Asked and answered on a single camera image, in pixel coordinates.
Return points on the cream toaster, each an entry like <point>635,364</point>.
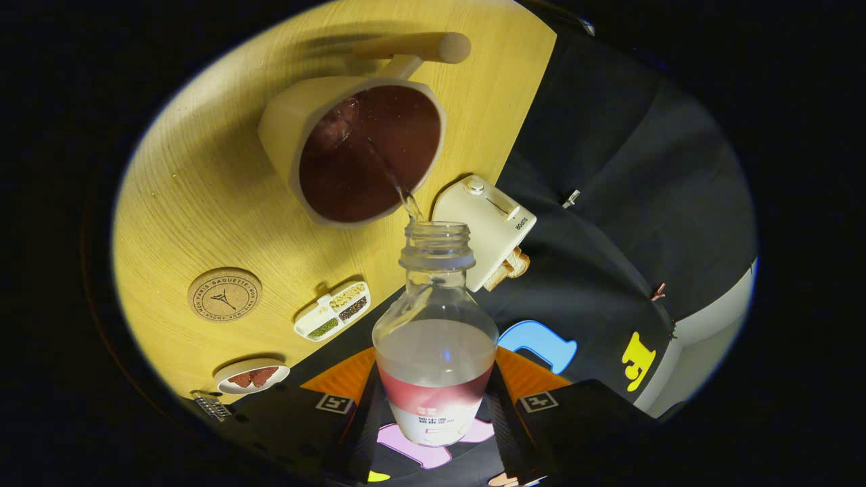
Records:
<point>484,230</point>

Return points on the clear juice bottle pink label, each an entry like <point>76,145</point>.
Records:
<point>436,352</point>

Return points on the round cork coaster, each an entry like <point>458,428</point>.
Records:
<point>224,295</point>

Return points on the toast slice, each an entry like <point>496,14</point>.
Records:
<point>517,262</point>
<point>497,277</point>

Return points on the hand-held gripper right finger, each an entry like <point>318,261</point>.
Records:
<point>504,426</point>

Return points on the small red clip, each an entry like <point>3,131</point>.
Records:
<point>657,292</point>

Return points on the white divided snack tray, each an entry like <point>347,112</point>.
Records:
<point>314,318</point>

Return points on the red-brown meat patty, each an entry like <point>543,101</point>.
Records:
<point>264,375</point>
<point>240,379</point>

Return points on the small metal clip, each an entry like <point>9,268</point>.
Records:
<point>570,198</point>

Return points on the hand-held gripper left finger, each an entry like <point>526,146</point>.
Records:
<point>365,423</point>

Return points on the wooden table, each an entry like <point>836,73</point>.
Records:
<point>223,203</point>

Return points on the white round plate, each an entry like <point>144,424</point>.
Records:
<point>277,372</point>

